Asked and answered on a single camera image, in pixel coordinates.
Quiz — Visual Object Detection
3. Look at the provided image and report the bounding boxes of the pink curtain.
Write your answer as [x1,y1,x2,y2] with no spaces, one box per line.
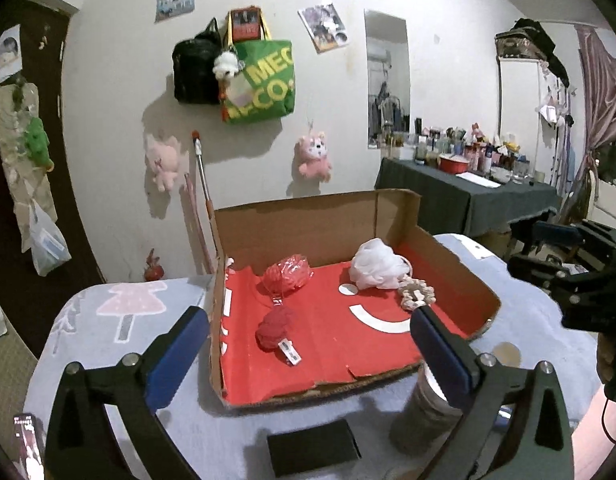
[558,25,616,221]

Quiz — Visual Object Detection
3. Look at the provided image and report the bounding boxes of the green plush on door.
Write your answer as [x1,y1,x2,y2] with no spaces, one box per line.
[23,117,54,172]

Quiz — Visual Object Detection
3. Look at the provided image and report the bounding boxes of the wall mirror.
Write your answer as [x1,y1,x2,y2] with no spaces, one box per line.
[364,10,411,150]

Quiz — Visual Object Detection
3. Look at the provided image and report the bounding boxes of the black tin box colourful sides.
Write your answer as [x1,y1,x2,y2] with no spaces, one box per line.
[267,419,362,478]

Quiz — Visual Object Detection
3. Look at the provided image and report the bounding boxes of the white plastic bag on door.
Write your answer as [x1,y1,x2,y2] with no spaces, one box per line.
[30,200,71,278]

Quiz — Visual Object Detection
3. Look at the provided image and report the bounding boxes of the red bowl on side table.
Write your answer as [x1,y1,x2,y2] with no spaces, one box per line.
[438,154,470,174]

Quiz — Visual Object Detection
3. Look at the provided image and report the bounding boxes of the beige scrunchie with charm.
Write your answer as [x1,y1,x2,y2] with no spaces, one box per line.
[398,276,436,312]

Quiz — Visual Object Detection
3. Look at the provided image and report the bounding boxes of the red plastic mesh bag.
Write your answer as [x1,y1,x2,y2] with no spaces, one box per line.
[261,254,313,306]

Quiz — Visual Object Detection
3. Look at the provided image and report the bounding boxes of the white wardrobe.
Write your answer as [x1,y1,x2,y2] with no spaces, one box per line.
[498,58,570,188]

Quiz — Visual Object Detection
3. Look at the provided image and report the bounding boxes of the black backpack on wall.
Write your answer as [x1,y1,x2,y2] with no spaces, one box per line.
[172,18,222,105]

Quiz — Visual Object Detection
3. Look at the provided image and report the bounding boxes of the small white plush keychain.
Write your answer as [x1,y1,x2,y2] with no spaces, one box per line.
[212,50,244,81]

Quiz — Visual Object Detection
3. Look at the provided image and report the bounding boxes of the green tablecloth side table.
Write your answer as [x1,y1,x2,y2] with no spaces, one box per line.
[375,158,561,237]

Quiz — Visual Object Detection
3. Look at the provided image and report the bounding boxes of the photo poster on wall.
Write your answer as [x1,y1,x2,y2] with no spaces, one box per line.
[298,3,349,54]

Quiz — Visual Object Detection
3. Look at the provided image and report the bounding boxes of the glass jar of tea leaves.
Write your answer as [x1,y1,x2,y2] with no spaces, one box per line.
[389,363,463,456]

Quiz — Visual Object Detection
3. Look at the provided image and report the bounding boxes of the green tote bag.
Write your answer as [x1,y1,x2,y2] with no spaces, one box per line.
[217,6,296,125]

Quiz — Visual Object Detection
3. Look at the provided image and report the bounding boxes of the cardboard box red inside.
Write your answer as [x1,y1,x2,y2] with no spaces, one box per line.
[209,188,501,408]

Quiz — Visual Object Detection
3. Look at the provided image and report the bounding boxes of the pink plush fox toy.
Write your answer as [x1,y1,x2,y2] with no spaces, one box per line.
[296,132,332,182]

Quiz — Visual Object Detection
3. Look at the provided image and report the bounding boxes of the red fuzzy scrunchie with tag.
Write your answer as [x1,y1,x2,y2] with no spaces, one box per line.
[256,304,302,366]

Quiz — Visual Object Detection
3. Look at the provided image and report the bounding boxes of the pale pink plush toy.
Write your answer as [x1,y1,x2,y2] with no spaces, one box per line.
[146,133,181,193]

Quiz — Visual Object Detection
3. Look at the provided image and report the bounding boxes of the white mesh bath pouf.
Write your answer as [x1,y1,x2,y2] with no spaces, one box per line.
[349,237,412,290]

